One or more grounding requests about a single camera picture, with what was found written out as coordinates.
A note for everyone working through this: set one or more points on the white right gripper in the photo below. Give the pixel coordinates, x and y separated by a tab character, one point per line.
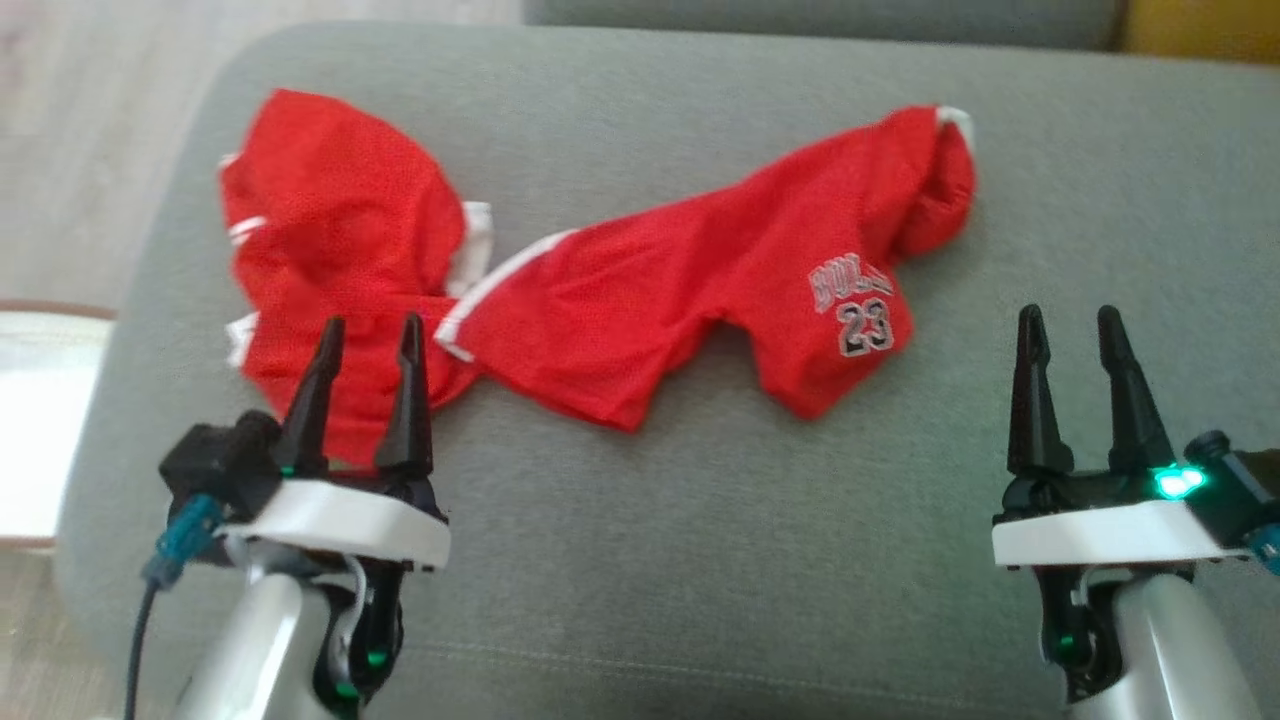
1100	535

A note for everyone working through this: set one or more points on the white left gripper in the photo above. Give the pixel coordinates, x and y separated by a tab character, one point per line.
350	525

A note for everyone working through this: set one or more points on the red jersey with white trim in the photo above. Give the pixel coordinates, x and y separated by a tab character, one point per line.
330	200

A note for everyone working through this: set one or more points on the red basketball shorts number 23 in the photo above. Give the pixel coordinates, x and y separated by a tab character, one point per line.
650	300

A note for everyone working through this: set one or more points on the grey sofa seat cushion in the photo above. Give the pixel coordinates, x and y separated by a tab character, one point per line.
720	570

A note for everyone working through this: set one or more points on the yellow cushion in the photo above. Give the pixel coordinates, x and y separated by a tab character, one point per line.
1200	25

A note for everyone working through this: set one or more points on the grey sofa back cushion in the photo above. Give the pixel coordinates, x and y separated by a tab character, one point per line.
800	15

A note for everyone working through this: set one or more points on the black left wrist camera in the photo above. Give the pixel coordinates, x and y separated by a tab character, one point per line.
215	465

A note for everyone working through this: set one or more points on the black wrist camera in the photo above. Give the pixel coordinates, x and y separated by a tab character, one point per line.
215	465
1240	490

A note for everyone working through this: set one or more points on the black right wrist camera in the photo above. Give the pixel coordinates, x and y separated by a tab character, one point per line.
1240	490

